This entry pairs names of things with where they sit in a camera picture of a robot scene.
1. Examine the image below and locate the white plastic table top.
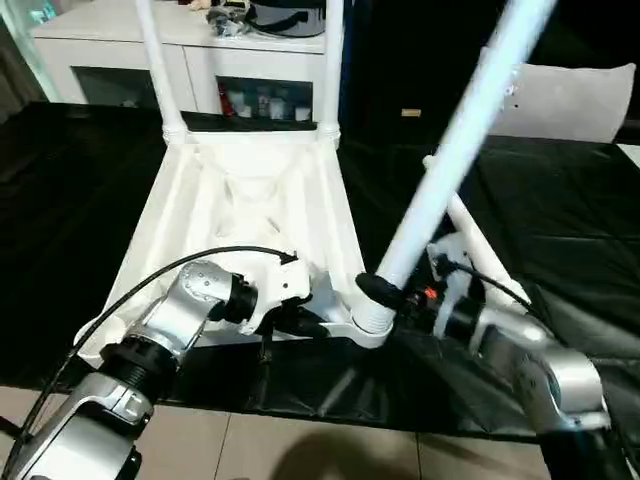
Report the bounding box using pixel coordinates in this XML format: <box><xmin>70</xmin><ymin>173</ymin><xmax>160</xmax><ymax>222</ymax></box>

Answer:
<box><xmin>76</xmin><ymin>125</ymin><xmax>393</xmax><ymax>353</ymax></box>

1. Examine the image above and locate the dark grey curtain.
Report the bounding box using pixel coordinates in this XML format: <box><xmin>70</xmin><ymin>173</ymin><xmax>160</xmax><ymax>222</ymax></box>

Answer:
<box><xmin>0</xmin><ymin>40</ymin><xmax>41</xmax><ymax>126</ymax></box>

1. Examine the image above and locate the white plastic table leg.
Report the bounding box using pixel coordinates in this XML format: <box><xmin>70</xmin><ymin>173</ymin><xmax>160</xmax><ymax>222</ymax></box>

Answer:
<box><xmin>422</xmin><ymin>152</ymin><xmax>533</xmax><ymax>306</ymax></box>
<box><xmin>350</xmin><ymin>0</ymin><xmax>559</xmax><ymax>335</ymax></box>
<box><xmin>318</xmin><ymin>0</ymin><xmax>347</xmax><ymax>143</ymax></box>
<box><xmin>134</xmin><ymin>0</ymin><xmax>191</xmax><ymax>146</ymax></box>

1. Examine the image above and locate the white flat sheet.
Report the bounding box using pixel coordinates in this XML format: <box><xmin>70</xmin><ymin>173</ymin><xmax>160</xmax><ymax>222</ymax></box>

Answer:
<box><xmin>618</xmin><ymin>142</ymin><xmax>640</xmax><ymax>171</ymax></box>

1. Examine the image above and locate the black work mat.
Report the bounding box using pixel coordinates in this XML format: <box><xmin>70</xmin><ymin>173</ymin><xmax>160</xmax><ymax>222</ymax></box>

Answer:
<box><xmin>0</xmin><ymin>102</ymin><xmax>640</xmax><ymax>441</ymax></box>

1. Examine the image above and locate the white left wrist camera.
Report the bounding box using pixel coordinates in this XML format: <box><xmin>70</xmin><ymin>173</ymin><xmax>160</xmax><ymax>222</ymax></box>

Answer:
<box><xmin>246</xmin><ymin>260</ymin><xmax>315</xmax><ymax>337</ymax></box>

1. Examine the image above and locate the grey cushion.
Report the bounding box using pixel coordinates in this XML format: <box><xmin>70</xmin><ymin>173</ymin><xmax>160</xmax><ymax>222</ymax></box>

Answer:
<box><xmin>480</xmin><ymin>48</ymin><xmax>637</xmax><ymax>143</ymax></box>

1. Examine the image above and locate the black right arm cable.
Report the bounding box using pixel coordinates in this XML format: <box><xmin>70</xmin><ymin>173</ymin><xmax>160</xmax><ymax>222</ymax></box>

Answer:
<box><xmin>436</xmin><ymin>260</ymin><xmax>535</xmax><ymax>311</ymax></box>

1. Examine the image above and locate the dark grey bag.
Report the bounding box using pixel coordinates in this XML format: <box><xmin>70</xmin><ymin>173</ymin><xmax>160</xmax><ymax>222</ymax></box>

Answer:
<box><xmin>205</xmin><ymin>0</ymin><xmax>331</xmax><ymax>39</ymax></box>

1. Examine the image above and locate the white cabinet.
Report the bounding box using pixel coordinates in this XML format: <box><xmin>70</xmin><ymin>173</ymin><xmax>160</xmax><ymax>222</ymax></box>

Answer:
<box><xmin>30</xmin><ymin>0</ymin><xmax>341</xmax><ymax>123</ymax></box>

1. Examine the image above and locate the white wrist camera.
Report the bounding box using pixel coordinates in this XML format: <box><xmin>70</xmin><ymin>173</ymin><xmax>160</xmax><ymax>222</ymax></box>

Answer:
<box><xmin>246</xmin><ymin>260</ymin><xmax>315</xmax><ymax>337</ymax></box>
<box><xmin>424</xmin><ymin>234</ymin><xmax>477</xmax><ymax>289</ymax></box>

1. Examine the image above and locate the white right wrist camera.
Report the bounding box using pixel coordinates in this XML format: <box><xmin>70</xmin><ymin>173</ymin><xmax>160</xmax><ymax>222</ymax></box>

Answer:
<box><xmin>424</xmin><ymin>234</ymin><xmax>477</xmax><ymax>289</ymax></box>

